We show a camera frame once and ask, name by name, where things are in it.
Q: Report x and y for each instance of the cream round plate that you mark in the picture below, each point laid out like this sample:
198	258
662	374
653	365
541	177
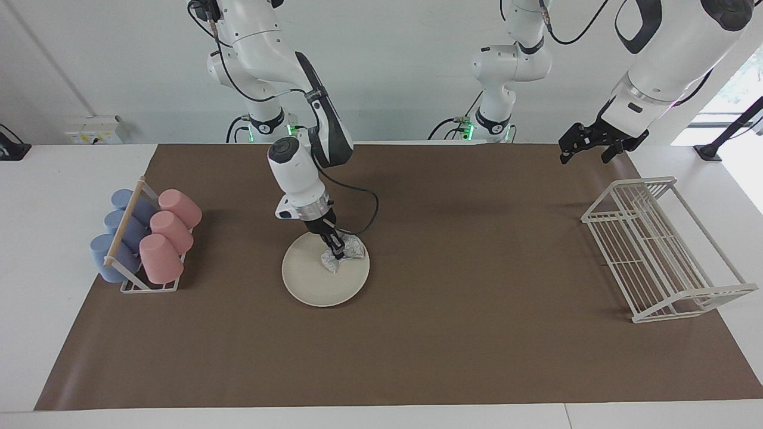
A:
310	280

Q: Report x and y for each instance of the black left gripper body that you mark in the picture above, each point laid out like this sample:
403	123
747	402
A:
620	132

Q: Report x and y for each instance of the black stand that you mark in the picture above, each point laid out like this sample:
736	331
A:
724	134

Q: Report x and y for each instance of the black table clamp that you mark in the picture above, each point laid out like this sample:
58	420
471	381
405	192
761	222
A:
12	149

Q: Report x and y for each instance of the blue cup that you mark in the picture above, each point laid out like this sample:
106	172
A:
122	198
119	221
106	259

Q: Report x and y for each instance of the brown table mat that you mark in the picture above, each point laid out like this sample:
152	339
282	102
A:
477	268

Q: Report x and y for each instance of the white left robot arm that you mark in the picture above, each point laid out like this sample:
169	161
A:
506	65

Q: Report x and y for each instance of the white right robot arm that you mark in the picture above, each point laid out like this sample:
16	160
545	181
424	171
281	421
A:
298	173

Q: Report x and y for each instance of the pink cup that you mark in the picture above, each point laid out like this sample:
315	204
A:
171	231
179	207
160	259

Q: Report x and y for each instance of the silver mesh sponge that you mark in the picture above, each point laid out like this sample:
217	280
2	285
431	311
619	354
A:
354	247

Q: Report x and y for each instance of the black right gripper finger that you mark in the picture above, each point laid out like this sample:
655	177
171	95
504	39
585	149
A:
340	240
334	245

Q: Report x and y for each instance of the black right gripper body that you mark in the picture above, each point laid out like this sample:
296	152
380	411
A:
320	223

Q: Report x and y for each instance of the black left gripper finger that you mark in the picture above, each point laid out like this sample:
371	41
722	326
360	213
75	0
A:
581	137
615	150

